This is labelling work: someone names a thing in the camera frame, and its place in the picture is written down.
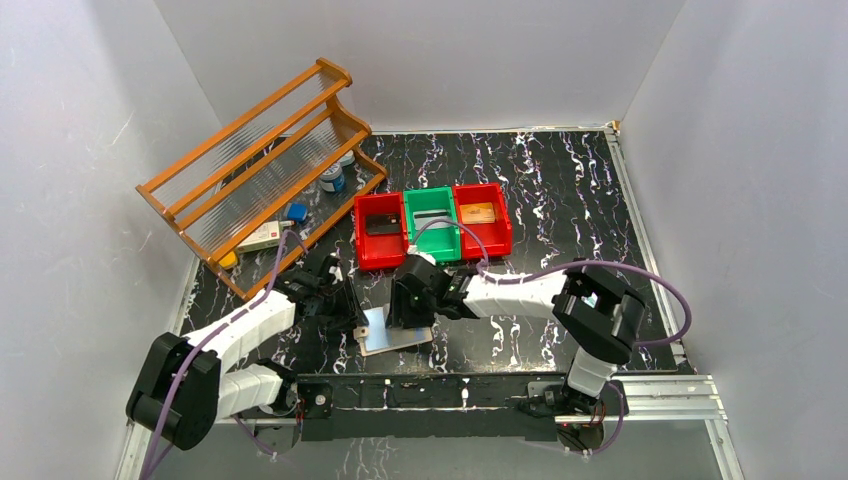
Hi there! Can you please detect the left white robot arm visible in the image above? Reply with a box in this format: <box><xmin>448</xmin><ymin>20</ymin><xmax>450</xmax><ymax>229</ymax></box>
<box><xmin>125</xmin><ymin>253</ymin><xmax>364</xmax><ymax>450</ymax></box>

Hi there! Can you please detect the red plastic bin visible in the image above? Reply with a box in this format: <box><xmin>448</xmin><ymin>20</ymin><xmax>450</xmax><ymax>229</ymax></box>
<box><xmin>354</xmin><ymin>192</ymin><xmax>409</xmax><ymax>271</ymax></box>
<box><xmin>453</xmin><ymin>183</ymin><xmax>513</xmax><ymax>257</ymax></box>

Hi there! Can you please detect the small yellow object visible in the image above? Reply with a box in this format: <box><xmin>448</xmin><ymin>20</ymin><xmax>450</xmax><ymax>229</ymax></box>
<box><xmin>218</xmin><ymin>251</ymin><xmax>239</xmax><ymax>270</ymax></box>

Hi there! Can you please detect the silver card in bin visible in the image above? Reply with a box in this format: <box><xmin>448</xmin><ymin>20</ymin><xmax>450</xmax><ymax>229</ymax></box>
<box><xmin>413</xmin><ymin>209</ymin><xmax>451</xmax><ymax>228</ymax></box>

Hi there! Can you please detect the green plastic bin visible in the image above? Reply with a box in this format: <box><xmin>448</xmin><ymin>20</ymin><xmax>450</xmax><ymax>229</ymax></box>
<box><xmin>403</xmin><ymin>187</ymin><xmax>461</xmax><ymax>263</ymax></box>

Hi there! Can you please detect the small blue cube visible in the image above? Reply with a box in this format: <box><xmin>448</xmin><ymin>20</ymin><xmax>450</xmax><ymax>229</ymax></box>
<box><xmin>283</xmin><ymin>203</ymin><xmax>309</xmax><ymax>223</ymax></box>

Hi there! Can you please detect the black card in bin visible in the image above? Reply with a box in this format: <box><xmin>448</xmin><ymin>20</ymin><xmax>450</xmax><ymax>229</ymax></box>
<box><xmin>365</xmin><ymin>213</ymin><xmax>403</xmax><ymax>237</ymax></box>

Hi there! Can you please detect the gold card in bin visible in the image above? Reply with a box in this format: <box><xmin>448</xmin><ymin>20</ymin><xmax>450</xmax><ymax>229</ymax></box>
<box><xmin>459</xmin><ymin>202</ymin><xmax>497</xmax><ymax>225</ymax></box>

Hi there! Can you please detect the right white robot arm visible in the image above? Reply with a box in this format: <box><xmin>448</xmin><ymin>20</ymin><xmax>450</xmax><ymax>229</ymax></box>
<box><xmin>385</xmin><ymin>255</ymin><xmax>646</xmax><ymax>414</ymax></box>

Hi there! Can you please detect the small white red box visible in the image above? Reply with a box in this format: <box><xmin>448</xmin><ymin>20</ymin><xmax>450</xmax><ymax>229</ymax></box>
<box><xmin>235</xmin><ymin>220</ymin><xmax>295</xmax><ymax>254</ymax></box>

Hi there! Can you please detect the orange wooden shelf rack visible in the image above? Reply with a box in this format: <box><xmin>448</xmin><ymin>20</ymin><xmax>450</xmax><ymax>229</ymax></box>
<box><xmin>136</xmin><ymin>58</ymin><xmax>388</xmax><ymax>300</ymax></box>

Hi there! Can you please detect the left red plastic bin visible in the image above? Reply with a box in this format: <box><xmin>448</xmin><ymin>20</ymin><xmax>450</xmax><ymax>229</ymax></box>
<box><xmin>354</xmin><ymin>192</ymin><xmax>409</xmax><ymax>271</ymax></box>

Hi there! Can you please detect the blue white round jar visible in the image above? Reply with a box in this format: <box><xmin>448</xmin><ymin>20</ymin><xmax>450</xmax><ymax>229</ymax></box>
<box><xmin>318</xmin><ymin>162</ymin><xmax>346</xmax><ymax>194</ymax></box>

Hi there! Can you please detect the beige leather card holder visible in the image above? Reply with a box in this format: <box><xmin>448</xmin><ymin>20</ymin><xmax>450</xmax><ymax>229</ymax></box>
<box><xmin>353</xmin><ymin>304</ymin><xmax>433</xmax><ymax>357</ymax></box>

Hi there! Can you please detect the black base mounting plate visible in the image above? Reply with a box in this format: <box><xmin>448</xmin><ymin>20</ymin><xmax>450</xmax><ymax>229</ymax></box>
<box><xmin>235</xmin><ymin>372</ymin><xmax>627</xmax><ymax>458</ymax></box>

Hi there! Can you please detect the right red plastic bin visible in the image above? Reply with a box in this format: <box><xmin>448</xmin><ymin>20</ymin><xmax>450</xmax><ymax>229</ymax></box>
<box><xmin>453</xmin><ymin>183</ymin><xmax>513</xmax><ymax>257</ymax></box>

